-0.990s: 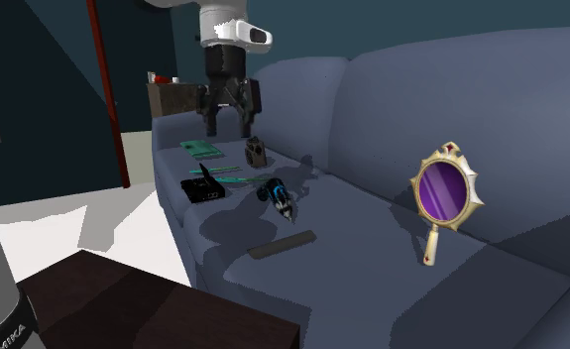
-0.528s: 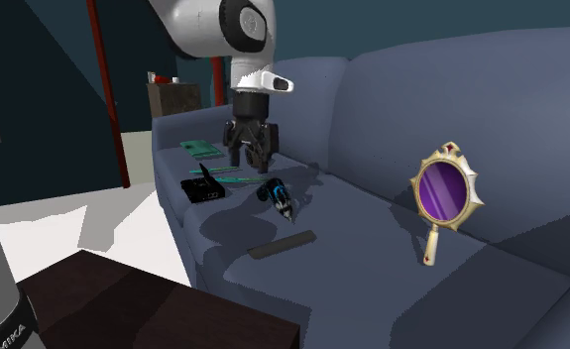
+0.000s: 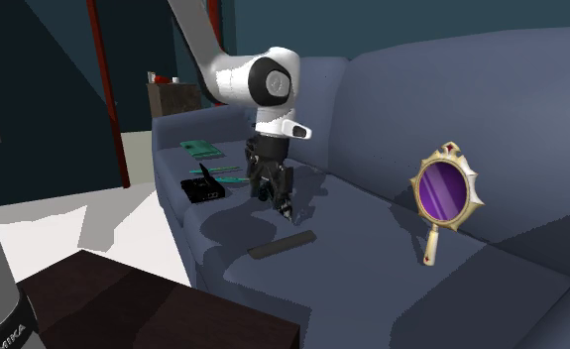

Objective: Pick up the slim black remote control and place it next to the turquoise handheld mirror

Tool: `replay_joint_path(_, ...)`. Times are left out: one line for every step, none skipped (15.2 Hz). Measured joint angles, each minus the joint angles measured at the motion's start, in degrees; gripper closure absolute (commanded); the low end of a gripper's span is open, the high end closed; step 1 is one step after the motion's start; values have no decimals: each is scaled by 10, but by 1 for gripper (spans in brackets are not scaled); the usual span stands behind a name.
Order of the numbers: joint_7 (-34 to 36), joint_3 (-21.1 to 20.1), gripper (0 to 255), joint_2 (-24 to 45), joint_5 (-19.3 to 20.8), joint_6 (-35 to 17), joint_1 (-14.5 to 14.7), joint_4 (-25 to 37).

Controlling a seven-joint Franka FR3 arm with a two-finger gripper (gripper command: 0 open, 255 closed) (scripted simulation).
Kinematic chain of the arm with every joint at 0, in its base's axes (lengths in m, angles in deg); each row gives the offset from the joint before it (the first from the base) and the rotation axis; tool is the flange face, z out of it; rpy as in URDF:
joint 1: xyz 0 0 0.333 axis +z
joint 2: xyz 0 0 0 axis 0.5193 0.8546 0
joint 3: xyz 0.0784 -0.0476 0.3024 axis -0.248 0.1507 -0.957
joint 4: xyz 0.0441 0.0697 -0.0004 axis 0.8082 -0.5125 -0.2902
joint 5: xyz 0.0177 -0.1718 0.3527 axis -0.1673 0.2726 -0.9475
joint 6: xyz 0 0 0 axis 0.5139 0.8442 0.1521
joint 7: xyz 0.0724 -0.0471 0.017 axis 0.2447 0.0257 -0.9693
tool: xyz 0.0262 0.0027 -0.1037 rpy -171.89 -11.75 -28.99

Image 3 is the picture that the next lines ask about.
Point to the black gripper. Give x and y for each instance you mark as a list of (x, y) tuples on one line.
[(267, 159)]

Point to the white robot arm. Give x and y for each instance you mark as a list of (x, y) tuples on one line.
[(226, 77)]

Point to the teal pen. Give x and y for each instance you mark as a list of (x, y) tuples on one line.
[(234, 180), (221, 169)]

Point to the black remote control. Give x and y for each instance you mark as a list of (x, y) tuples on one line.
[(282, 244)]

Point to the black open box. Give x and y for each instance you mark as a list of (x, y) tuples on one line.
[(202, 190)]

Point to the green book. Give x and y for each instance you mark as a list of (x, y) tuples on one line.
[(200, 148)]

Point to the blue-grey sofa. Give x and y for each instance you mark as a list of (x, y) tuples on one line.
[(362, 270)]

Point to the brown cabinet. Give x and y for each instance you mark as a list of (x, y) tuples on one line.
[(173, 99)]

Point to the dark robot stand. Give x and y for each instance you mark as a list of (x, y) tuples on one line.
[(168, 314)]

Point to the gold hand mirror purple glass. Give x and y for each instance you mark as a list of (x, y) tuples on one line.
[(443, 191)]

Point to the red post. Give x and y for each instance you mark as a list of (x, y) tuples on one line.
[(110, 106)]

